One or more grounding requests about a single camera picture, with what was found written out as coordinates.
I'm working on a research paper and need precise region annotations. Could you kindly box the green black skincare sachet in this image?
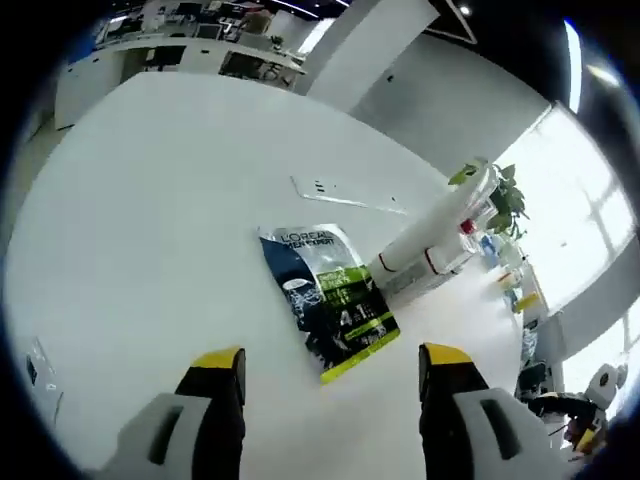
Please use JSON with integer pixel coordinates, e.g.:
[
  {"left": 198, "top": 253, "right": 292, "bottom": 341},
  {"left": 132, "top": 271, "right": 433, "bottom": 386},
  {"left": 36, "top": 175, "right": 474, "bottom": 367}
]
[{"left": 257, "top": 223, "right": 402, "bottom": 386}]

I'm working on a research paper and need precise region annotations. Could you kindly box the black office chair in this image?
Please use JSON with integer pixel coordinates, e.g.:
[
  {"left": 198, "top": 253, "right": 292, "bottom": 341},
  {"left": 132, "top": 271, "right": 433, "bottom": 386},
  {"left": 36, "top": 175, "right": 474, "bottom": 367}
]
[{"left": 516, "top": 360, "right": 550, "bottom": 402}]

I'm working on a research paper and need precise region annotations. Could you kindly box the white skincare tube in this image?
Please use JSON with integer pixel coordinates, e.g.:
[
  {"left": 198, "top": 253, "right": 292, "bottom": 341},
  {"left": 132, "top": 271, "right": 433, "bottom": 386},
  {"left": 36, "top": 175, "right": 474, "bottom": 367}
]
[{"left": 377, "top": 162, "right": 497, "bottom": 277}]

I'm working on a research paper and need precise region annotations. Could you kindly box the bright window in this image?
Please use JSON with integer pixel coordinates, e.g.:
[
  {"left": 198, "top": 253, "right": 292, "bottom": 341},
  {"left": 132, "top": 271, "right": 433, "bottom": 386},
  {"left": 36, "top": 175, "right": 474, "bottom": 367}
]
[{"left": 492, "top": 105, "right": 639, "bottom": 331}]

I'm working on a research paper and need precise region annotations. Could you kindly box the white office desk row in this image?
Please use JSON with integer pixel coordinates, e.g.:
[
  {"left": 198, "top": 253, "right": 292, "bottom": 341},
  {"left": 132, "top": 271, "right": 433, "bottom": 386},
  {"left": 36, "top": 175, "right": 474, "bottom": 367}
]
[{"left": 53, "top": 34, "right": 307, "bottom": 132}]

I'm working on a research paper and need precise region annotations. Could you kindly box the green potted plant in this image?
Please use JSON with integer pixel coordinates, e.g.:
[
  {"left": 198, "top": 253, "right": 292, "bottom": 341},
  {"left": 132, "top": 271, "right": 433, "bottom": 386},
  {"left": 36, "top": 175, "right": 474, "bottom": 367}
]
[{"left": 446, "top": 156, "right": 530, "bottom": 239}]

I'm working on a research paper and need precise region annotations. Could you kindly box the ceiling light strip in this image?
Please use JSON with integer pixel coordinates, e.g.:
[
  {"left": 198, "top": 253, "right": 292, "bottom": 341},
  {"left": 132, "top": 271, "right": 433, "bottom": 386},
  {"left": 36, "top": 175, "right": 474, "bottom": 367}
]
[{"left": 563, "top": 18, "right": 585, "bottom": 112}]

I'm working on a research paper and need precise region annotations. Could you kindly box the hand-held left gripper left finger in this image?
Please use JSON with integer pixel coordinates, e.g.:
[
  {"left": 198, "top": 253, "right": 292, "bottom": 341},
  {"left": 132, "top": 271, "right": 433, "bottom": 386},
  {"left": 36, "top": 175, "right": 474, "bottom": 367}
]
[{"left": 82, "top": 345, "right": 247, "bottom": 480}]

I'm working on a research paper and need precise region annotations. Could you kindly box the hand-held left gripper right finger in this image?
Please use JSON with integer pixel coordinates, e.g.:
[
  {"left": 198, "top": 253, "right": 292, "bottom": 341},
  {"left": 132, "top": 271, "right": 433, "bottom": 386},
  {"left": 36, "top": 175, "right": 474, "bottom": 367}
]
[{"left": 417, "top": 342, "right": 566, "bottom": 480}]

